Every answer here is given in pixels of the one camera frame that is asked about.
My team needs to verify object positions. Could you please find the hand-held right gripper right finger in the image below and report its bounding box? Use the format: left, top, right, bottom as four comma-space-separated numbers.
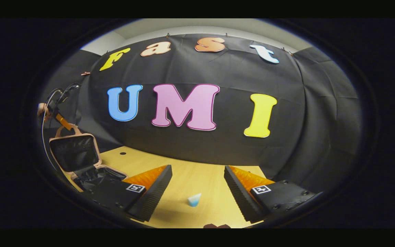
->
224, 166, 323, 223

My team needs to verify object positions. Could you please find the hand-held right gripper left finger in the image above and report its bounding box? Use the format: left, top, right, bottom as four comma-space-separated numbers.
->
81, 165, 173, 222

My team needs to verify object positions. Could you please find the pink suitcase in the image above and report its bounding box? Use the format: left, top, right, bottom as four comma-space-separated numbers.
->
49, 125, 128, 192

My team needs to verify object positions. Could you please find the light blue sachet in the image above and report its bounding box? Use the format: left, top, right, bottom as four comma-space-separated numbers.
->
188, 193, 202, 207

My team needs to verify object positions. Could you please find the black backdrop cloth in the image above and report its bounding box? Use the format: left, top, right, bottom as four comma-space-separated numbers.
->
40, 33, 362, 192

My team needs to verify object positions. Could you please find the thin black cable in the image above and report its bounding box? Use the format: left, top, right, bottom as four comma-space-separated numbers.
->
41, 89, 64, 171

